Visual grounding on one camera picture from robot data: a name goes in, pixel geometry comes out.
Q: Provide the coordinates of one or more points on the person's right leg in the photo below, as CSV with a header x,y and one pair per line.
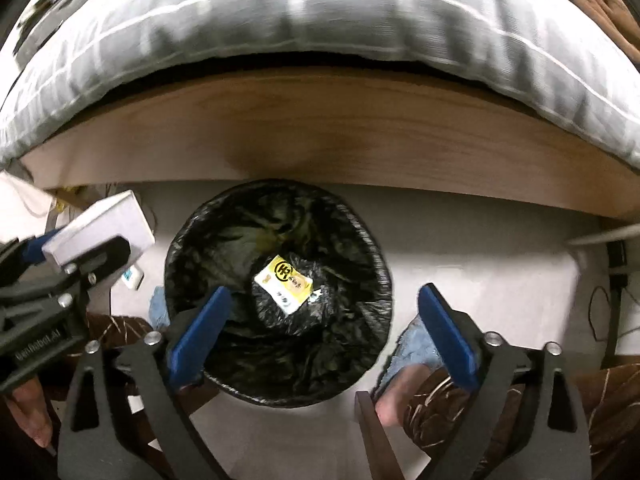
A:
x,y
615,395

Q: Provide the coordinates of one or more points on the person's left hand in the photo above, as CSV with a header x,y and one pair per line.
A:
x,y
27,410

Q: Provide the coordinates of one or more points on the person's left leg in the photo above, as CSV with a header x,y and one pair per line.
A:
x,y
120,330

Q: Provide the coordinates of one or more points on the trash bin with black bag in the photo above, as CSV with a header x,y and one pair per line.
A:
x,y
240,225

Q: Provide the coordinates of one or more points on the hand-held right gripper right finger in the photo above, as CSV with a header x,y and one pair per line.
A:
x,y
447,335

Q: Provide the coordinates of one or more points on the yellow and white packet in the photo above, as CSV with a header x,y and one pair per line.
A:
x,y
282,280

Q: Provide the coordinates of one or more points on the person's right foot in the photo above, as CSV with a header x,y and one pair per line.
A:
x,y
400,395

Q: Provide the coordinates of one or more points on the black metal stand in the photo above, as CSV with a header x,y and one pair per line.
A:
x,y
617,260

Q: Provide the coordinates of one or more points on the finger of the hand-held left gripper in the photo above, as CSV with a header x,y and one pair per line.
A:
x,y
35,252
100,260

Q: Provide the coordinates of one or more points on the blue slipper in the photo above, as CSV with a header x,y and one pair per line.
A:
x,y
415,350
159,310

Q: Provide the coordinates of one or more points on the grey checked bed sheet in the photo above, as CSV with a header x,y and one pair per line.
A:
x,y
300,10

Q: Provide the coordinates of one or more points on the person's leg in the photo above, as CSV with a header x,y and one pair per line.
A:
x,y
120,330
615,395

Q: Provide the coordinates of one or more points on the white cloth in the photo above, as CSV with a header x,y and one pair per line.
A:
x,y
20,195

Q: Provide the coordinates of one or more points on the small white packet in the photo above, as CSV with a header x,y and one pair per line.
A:
x,y
134,278

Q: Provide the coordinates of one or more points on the grey metal rod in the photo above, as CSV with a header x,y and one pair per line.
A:
x,y
610,234

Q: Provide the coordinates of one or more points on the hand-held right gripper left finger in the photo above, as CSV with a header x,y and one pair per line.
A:
x,y
200,332

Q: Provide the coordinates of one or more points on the wooden bed frame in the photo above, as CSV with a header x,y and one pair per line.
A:
x,y
350,145

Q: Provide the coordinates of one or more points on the white cardboard box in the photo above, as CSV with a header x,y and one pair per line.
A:
x,y
100,225

